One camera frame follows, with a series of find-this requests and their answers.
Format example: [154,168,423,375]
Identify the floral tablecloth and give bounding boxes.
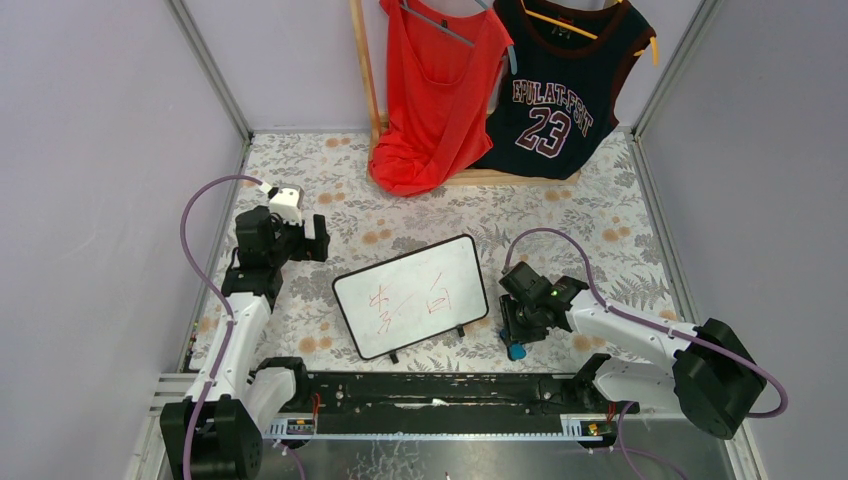
[188,131,684,376]

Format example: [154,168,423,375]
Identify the grey clothes hanger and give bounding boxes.
[400,0,518,74]

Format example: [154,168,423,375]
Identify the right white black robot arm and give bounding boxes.
[499,262,766,440]

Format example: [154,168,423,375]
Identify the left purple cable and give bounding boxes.
[179,174,274,480]

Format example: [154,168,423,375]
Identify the red tank top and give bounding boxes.
[371,1,514,197]

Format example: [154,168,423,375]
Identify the dark basketball jersey number 23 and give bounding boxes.
[475,1,656,180]

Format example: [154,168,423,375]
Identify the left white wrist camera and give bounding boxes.
[267,185,303,225]

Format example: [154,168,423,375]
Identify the blue whiteboard eraser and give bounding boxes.
[507,343,527,361]

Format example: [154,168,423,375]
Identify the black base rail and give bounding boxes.
[281,372,627,438]

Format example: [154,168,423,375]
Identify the white slotted cable duct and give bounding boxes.
[263,414,605,443]

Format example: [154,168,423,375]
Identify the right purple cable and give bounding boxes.
[503,227,790,420]

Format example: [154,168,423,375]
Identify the wooden clothes rack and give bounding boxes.
[348,0,581,187]

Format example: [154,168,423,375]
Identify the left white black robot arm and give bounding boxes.
[160,206,330,479]

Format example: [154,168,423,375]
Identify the purple cable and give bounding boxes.
[179,174,274,480]
[503,227,790,420]

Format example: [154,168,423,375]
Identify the yellow clothes hanger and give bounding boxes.
[520,0,660,67]

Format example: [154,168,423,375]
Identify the white board with black frame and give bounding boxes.
[332,234,489,361]

